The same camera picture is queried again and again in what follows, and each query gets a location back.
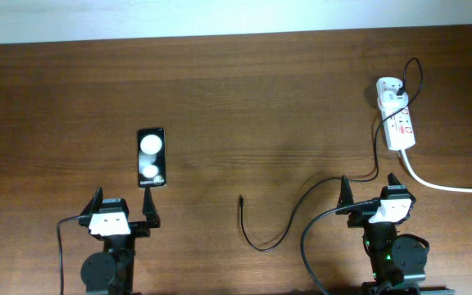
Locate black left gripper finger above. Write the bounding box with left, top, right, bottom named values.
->
left=80, top=187, right=103, bottom=216
left=142, top=187, right=161, bottom=228

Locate black charging cable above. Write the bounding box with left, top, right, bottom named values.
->
left=238, top=57, right=424, bottom=252

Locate black Samsung Galaxy flip phone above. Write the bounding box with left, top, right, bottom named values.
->
left=137, top=127, right=167, bottom=188

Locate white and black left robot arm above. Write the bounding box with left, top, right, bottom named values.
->
left=79, top=187, right=161, bottom=295

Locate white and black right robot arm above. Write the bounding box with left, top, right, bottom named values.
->
left=338, top=174, right=456, bottom=295

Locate white USB charger plug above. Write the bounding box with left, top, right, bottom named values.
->
left=379, top=90, right=409, bottom=111

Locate white power strip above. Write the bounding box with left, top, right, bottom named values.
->
left=376, top=77, right=415, bottom=151

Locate white power strip cord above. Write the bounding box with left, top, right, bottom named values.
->
left=398, top=148, right=472, bottom=196

